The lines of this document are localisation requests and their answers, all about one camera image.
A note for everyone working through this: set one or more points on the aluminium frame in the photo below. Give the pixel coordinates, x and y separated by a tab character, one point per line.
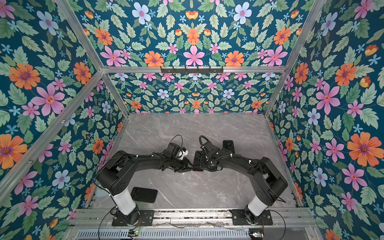
72	71

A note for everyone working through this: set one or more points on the white ventilated cable duct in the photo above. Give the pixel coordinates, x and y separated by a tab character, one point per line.
164	234

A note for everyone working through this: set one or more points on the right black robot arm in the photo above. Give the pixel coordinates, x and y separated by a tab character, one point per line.
267	181

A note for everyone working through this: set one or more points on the silver-edged black phone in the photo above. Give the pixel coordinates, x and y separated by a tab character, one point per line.
229	145

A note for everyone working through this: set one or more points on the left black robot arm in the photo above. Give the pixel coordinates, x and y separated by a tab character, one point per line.
117	173

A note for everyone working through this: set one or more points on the black phone face up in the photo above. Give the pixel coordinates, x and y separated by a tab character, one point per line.
197	162

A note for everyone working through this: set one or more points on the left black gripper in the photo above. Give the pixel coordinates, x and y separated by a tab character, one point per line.
186	166

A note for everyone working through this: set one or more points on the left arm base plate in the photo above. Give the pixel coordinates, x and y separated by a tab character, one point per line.
145	217

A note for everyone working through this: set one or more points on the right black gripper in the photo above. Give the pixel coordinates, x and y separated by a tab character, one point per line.
202	159

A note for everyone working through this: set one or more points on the purple-edged phone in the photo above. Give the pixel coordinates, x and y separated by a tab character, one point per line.
144	195

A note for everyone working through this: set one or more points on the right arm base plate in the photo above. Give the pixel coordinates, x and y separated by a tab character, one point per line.
242	218

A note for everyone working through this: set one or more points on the black hook rail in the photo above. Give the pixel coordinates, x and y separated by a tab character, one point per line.
191	70

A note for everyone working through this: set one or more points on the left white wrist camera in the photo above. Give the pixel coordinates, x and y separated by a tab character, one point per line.
183	153

